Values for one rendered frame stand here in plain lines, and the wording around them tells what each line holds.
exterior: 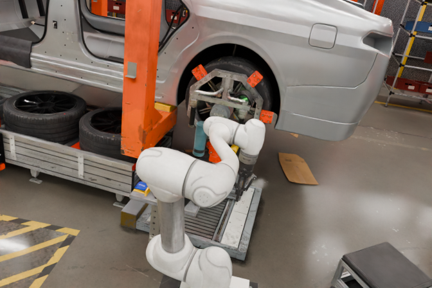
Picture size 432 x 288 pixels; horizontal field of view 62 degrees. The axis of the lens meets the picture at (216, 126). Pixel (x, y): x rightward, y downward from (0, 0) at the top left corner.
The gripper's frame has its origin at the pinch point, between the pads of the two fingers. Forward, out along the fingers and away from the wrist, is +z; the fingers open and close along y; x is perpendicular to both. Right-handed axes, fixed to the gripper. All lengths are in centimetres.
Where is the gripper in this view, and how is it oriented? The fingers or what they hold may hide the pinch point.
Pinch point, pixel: (238, 194)
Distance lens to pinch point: 185.5
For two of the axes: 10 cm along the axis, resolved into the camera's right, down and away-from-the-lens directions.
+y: 9.4, 2.8, -2.0
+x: 2.9, -3.6, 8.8
